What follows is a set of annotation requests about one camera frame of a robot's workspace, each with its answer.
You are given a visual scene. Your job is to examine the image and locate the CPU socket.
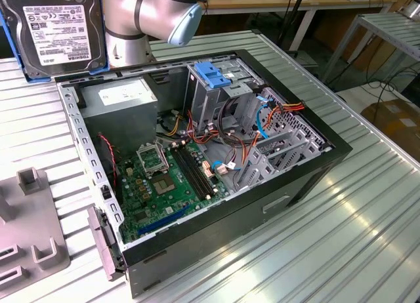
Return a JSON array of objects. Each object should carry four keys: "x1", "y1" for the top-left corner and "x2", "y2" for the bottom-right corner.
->
[{"x1": 149, "y1": 173, "x2": 178, "y2": 197}]

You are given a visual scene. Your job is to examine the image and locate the black open PC case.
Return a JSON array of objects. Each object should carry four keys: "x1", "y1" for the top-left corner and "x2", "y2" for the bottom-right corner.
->
[{"x1": 54, "y1": 49, "x2": 354, "y2": 299}]

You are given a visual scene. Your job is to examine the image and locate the metal socket cover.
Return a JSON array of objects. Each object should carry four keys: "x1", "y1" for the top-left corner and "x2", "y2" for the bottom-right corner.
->
[{"x1": 136, "y1": 142, "x2": 170, "y2": 176}]

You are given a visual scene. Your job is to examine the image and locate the red black fan wire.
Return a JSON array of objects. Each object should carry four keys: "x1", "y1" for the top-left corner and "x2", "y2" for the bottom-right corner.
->
[{"x1": 98, "y1": 134, "x2": 118, "y2": 190}]

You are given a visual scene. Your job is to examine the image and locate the hard disk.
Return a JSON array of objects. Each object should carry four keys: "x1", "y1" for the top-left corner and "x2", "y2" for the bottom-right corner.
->
[{"x1": 0, "y1": 0, "x2": 110, "y2": 83}]

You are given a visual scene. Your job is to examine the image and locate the yellow black wire bundle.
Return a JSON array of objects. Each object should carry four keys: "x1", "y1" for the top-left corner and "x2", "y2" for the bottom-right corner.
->
[{"x1": 156, "y1": 109, "x2": 184, "y2": 137}]

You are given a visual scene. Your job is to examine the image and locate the orange board connector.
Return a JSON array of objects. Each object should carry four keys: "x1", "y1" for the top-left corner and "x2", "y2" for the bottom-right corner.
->
[{"x1": 201, "y1": 161, "x2": 215, "y2": 180}]

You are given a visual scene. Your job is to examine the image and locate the metal optical drive cage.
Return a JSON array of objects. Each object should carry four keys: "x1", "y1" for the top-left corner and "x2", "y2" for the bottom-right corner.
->
[{"x1": 182, "y1": 55, "x2": 267, "y2": 133}]

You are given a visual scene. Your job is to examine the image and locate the metal disk bay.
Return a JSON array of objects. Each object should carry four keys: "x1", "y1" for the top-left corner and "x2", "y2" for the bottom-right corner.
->
[{"x1": 234, "y1": 86, "x2": 331, "y2": 191}]

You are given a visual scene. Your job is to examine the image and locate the red orange wire bundle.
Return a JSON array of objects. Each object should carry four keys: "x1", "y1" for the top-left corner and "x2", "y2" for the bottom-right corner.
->
[{"x1": 186, "y1": 109, "x2": 263, "y2": 165}]

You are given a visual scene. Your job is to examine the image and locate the wooden desk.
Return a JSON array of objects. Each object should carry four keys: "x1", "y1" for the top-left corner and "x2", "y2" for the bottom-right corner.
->
[{"x1": 196, "y1": 0, "x2": 398, "y2": 51}]

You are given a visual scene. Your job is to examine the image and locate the black RAM slot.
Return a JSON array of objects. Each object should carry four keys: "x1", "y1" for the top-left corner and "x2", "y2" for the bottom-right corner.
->
[
  {"x1": 172, "y1": 147, "x2": 206, "y2": 201},
  {"x1": 185, "y1": 144, "x2": 218, "y2": 195},
  {"x1": 177, "y1": 146, "x2": 210, "y2": 199},
  {"x1": 181, "y1": 146, "x2": 214, "y2": 197}
]

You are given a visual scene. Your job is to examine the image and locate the grey parts rack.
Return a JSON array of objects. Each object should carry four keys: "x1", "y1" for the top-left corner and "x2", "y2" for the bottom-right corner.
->
[{"x1": 0, "y1": 168, "x2": 72, "y2": 291}]

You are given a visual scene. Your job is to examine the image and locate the black tripod pole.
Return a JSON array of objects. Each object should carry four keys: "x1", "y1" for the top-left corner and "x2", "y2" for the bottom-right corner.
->
[{"x1": 277, "y1": 0, "x2": 311, "y2": 53}]

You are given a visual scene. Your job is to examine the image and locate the blue plastic drive latch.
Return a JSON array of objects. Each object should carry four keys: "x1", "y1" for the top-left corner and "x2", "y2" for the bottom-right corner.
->
[{"x1": 194, "y1": 62, "x2": 233, "y2": 90}]

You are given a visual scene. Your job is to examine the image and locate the orange power wire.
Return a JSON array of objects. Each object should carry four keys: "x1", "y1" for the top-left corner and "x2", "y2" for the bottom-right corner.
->
[{"x1": 262, "y1": 101, "x2": 306, "y2": 129}]

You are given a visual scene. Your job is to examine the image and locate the grey power supply unit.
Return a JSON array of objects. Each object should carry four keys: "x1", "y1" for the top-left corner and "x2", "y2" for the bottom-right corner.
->
[{"x1": 78, "y1": 76, "x2": 159, "y2": 159}]

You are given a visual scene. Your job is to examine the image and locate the long blue wire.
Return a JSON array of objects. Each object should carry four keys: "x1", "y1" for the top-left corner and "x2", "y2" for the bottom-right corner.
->
[{"x1": 254, "y1": 93, "x2": 274, "y2": 140}]

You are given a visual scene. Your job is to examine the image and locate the brown cardboard box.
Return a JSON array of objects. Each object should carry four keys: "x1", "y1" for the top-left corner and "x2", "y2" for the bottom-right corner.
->
[{"x1": 360, "y1": 98, "x2": 420, "y2": 153}]

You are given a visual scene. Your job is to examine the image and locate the blue expansion slot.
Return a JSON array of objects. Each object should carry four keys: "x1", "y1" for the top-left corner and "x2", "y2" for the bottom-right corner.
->
[{"x1": 136, "y1": 203, "x2": 193, "y2": 237}]

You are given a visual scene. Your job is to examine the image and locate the short blue wire white plug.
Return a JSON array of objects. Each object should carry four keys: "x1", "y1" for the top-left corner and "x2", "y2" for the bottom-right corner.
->
[{"x1": 209, "y1": 159, "x2": 242, "y2": 175}]

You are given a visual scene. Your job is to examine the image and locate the metal slat side table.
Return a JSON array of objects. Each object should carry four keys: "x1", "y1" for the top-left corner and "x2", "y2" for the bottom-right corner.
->
[{"x1": 323, "y1": 12, "x2": 420, "y2": 84}]

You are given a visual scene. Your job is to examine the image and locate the green motherboard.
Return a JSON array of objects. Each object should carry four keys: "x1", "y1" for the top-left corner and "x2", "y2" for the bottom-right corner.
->
[{"x1": 116, "y1": 140, "x2": 230, "y2": 243}]

